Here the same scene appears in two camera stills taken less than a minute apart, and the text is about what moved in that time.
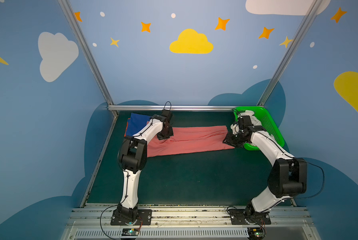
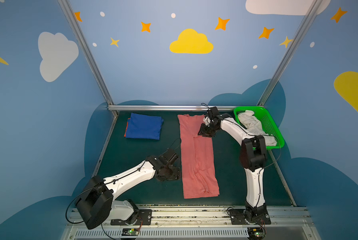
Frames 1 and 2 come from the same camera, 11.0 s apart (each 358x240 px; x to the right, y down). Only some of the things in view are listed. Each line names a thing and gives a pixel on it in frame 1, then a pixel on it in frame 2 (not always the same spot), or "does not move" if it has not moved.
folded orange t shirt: x=125 y=134 does not move
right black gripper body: x=233 y=139 to x=205 y=130
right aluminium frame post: x=291 y=52 does not move
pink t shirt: x=190 y=139 to x=199 y=173
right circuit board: x=255 y=233 does not move
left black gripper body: x=165 y=133 to x=172 y=174
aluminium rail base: x=94 y=223 does not move
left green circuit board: x=130 y=232 does not move
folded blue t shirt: x=136 y=123 does not move
